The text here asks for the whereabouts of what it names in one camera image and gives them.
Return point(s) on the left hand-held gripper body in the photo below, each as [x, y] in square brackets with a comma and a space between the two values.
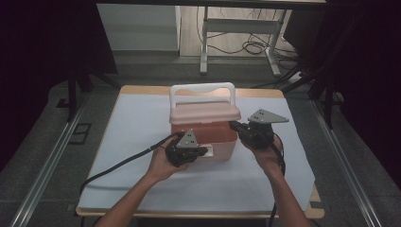
[181, 151]

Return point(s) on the black tripod stand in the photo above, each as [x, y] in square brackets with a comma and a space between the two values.
[327, 75]

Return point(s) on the person's left hand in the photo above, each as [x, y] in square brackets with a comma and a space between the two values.
[160, 164]

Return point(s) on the white power strip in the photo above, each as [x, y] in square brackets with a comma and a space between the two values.
[296, 76]

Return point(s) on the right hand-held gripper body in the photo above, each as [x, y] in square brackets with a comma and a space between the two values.
[260, 134]

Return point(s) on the aluminium floor rail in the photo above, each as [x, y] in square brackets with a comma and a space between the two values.
[47, 164]
[346, 164]

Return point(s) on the person's right hand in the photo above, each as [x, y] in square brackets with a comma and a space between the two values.
[268, 157]

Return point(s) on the white metal desk frame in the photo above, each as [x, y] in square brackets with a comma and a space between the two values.
[239, 26]

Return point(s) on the white table cover sheet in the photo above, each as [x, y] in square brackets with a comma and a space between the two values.
[132, 132]

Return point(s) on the white cabinet panel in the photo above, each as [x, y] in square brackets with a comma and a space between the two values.
[138, 28]

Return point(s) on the wooden table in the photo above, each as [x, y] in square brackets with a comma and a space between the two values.
[145, 90]

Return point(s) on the black metal stand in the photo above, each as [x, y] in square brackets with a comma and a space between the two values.
[73, 91]

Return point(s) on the pink storage box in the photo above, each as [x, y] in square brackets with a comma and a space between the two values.
[205, 135]

